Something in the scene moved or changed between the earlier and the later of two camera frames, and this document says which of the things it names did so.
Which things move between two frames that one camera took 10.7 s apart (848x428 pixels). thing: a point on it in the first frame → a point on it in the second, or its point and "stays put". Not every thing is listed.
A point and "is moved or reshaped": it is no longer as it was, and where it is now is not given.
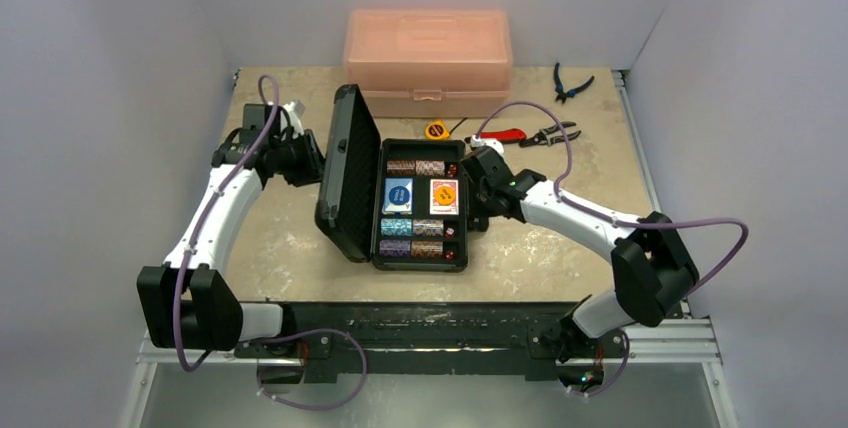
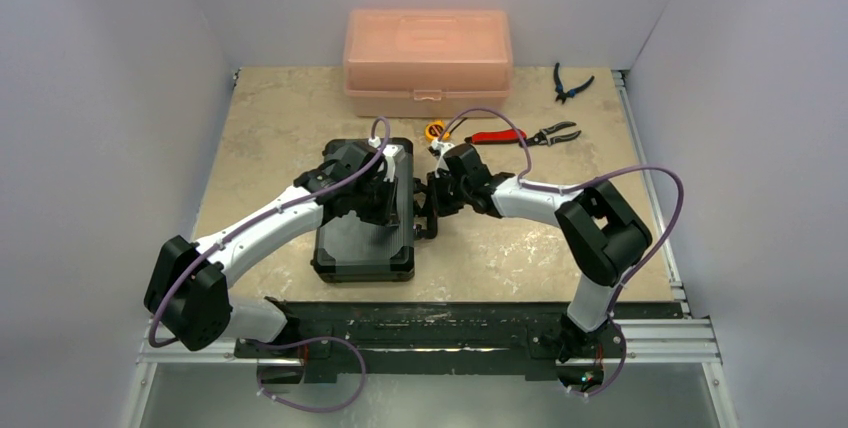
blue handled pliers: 560,93 stays put
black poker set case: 400,205 is moved or reshaped
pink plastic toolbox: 430,63 stays put
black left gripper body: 298,162 → 374,200
